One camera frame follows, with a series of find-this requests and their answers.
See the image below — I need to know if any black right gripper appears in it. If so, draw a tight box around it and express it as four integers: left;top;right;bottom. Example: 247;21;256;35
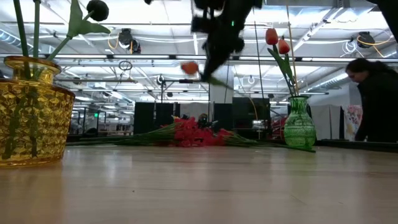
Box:
191;0;264;82

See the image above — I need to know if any orange artificial tulip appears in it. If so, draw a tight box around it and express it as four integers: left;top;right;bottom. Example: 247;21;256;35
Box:
265;27;296;97
181;61;233;90
277;39;296;97

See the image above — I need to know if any black artificial tulip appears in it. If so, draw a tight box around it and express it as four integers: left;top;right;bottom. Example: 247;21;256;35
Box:
2;0;34;160
32;0;111;78
30;0;43;156

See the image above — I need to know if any yellow textured glass vase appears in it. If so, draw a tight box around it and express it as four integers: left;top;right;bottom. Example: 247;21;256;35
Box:
0;55;76;167

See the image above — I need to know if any green glass vase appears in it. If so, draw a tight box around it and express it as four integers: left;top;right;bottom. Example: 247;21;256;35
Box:
282;95;317;151

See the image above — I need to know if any white square column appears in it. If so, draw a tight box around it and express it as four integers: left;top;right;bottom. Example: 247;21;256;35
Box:
210;65;234;105

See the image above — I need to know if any black partition panel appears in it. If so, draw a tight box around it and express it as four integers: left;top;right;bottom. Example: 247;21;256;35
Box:
155;102;181;125
133;101;155;133
232;97;271;139
213;103;233;130

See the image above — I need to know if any white partition panel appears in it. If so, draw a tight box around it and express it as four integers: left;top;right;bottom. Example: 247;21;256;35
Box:
180;102;214;121

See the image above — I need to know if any small black robot rig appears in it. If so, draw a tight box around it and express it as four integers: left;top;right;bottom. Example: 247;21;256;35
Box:
198;113;218;128

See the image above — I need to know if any long light bar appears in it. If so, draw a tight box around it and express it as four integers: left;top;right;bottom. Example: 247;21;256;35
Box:
0;53;398;63

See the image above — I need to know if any white plain cloth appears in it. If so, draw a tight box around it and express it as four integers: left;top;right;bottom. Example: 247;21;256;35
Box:
310;104;342;141

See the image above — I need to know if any floral patterned cloth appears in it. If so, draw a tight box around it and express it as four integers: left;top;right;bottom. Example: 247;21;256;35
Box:
341;105;364;142

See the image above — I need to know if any person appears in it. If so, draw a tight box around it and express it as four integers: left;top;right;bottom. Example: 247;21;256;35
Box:
345;58;398;143

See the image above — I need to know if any black gantry frame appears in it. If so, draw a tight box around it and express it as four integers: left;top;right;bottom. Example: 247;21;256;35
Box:
160;78;211;105

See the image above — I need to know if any black power cable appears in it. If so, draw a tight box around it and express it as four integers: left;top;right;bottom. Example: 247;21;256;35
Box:
253;18;266;101

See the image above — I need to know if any silver ventilation duct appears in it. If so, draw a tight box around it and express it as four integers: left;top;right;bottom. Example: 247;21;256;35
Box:
306;62;352;93
0;29;60;55

